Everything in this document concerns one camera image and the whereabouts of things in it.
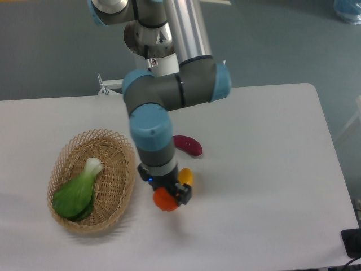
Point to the orange toy fruit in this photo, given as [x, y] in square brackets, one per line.
[164, 201]

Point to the woven wicker basket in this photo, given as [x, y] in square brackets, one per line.
[113, 185]

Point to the yellow mango toy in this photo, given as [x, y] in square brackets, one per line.
[185, 177]

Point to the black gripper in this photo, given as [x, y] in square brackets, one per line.
[182, 193]

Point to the purple sweet potato toy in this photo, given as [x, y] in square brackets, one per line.
[188, 145]

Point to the white frame at right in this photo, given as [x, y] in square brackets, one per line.
[350, 126]

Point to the blue bag in corner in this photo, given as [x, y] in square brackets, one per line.
[348, 10]

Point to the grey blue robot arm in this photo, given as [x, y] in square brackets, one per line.
[149, 98]

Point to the green bok choy toy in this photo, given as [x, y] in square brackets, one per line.
[75, 199]

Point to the black device at edge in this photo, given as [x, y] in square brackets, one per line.
[351, 240]

